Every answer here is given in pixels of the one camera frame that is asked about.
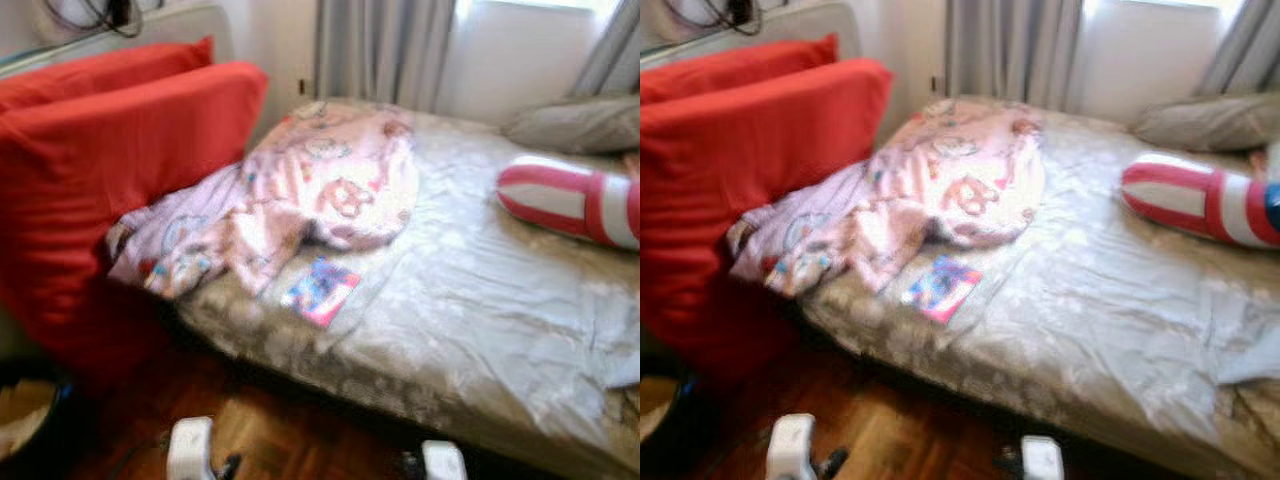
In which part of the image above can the brown cardboard piece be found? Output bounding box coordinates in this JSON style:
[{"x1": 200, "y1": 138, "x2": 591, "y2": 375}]
[
  {"x1": 640, "y1": 375, "x2": 681, "y2": 441},
  {"x1": 0, "y1": 380, "x2": 56, "y2": 456}
]

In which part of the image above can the black cable bundle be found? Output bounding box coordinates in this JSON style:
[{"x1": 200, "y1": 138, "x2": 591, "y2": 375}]
[
  {"x1": 668, "y1": 0, "x2": 766, "y2": 31},
  {"x1": 45, "y1": 0, "x2": 161, "y2": 39}
]

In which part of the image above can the black round bin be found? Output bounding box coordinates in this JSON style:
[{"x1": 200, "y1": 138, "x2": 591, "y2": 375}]
[
  {"x1": 640, "y1": 365, "x2": 701, "y2": 471},
  {"x1": 0, "y1": 360, "x2": 76, "y2": 471}
]

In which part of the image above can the beige floral bedsheet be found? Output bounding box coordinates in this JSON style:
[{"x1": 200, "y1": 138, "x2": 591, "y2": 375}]
[
  {"x1": 175, "y1": 100, "x2": 641, "y2": 480},
  {"x1": 800, "y1": 97, "x2": 1280, "y2": 480}
]

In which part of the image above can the red fabric cushion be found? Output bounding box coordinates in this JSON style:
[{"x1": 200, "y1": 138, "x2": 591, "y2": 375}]
[
  {"x1": 640, "y1": 57, "x2": 894, "y2": 376},
  {"x1": 0, "y1": 37, "x2": 216, "y2": 116},
  {"x1": 640, "y1": 33, "x2": 841, "y2": 106},
  {"x1": 0, "y1": 60, "x2": 269, "y2": 381}
]

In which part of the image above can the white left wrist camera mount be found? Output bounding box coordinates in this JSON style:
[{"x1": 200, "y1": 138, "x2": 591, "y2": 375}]
[
  {"x1": 767, "y1": 413, "x2": 818, "y2": 480},
  {"x1": 167, "y1": 417, "x2": 216, "y2": 480}
]

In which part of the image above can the colourful manga book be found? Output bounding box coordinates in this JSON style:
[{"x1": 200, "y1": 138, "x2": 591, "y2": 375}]
[
  {"x1": 280, "y1": 257, "x2": 363, "y2": 329},
  {"x1": 902, "y1": 255, "x2": 984, "y2": 326}
]

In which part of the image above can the bright window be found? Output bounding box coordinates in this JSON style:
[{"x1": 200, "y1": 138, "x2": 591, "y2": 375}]
[
  {"x1": 458, "y1": 0, "x2": 619, "y2": 13},
  {"x1": 1085, "y1": 0, "x2": 1241, "y2": 11}
]

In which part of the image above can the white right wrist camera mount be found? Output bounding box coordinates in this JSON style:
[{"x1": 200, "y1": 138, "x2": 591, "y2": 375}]
[
  {"x1": 1020, "y1": 436, "x2": 1066, "y2": 480},
  {"x1": 422, "y1": 440, "x2": 468, "y2": 480}
]

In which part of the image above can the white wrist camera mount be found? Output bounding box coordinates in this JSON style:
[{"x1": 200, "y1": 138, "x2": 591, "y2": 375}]
[
  {"x1": 1020, "y1": 436, "x2": 1066, "y2": 480},
  {"x1": 767, "y1": 413, "x2": 818, "y2": 480},
  {"x1": 422, "y1": 440, "x2": 468, "y2": 480},
  {"x1": 167, "y1": 417, "x2": 216, "y2": 480}
]

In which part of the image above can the beige floral pillow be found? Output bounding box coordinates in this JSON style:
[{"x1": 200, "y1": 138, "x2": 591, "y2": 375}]
[
  {"x1": 500, "y1": 95, "x2": 641, "y2": 156},
  {"x1": 1130, "y1": 93, "x2": 1280, "y2": 153}
]

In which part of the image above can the red white blue star bolster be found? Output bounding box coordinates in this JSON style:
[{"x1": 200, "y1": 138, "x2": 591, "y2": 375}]
[
  {"x1": 1120, "y1": 153, "x2": 1280, "y2": 249},
  {"x1": 497, "y1": 155, "x2": 641, "y2": 251}
]

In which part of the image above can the pink cartoon print blanket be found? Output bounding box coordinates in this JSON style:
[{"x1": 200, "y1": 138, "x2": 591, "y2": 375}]
[
  {"x1": 730, "y1": 97, "x2": 1048, "y2": 299},
  {"x1": 108, "y1": 98, "x2": 421, "y2": 301}
]

